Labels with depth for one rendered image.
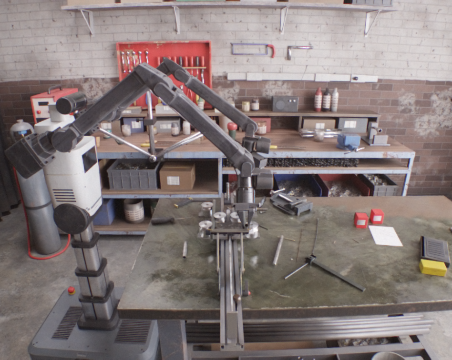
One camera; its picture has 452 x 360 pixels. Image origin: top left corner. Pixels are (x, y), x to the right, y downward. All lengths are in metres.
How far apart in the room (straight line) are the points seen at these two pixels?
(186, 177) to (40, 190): 1.15
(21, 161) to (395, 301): 1.33
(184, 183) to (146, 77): 1.78
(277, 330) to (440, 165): 2.94
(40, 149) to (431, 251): 1.46
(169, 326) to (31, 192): 1.94
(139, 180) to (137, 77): 1.81
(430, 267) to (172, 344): 0.92
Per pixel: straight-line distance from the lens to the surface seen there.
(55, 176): 1.47
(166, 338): 1.23
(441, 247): 1.48
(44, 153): 1.28
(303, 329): 1.91
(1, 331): 2.55
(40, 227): 3.00
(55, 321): 2.06
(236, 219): 1.32
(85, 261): 1.73
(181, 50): 3.27
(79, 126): 1.20
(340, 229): 1.48
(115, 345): 1.84
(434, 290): 1.28
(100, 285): 1.78
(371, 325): 2.02
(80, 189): 1.47
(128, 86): 1.12
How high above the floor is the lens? 1.60
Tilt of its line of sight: 22 degrees down
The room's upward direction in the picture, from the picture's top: straight up
